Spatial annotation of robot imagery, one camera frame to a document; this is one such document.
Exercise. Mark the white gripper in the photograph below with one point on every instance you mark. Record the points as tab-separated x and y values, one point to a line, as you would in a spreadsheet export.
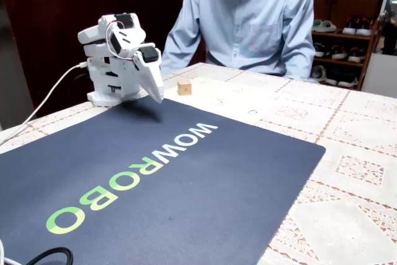
149	67

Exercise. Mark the small wooden cube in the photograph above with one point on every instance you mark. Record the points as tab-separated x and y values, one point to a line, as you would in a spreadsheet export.
185	88

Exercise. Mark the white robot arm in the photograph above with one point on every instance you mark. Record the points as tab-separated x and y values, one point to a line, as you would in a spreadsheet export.
99	72

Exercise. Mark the person's left forearm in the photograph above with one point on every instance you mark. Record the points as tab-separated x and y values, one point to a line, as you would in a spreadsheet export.
301	64

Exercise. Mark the cream paper sheet with numbers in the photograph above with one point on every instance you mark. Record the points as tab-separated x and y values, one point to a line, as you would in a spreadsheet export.
229	97

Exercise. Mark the person in light blue shirt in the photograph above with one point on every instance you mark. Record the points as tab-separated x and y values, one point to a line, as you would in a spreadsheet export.
248	29

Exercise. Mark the dark blue WOWROBO mat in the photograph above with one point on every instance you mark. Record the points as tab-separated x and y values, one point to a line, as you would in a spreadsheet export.
186	200

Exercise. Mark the grey shoe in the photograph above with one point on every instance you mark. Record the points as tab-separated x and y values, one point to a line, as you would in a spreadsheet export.
319	74

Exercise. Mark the black sneaker white sole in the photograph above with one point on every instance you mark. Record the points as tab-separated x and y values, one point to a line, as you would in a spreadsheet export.
332	77
356	55
347	80
319	50
339	52

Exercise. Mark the green slipper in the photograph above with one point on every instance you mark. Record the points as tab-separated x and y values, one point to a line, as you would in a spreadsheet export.
329	26
318	25

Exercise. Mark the wooden shoe rack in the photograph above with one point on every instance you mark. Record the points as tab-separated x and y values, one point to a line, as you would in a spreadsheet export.
339	36

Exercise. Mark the white lace tablecloth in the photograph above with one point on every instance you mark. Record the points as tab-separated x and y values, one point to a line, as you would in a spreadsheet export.
341	122

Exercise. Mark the black sneaker with orange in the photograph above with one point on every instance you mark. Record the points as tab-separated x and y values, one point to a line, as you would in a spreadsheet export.
350	27
364	29

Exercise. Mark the large white box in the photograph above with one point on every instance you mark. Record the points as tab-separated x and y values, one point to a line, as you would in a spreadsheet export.
380	75

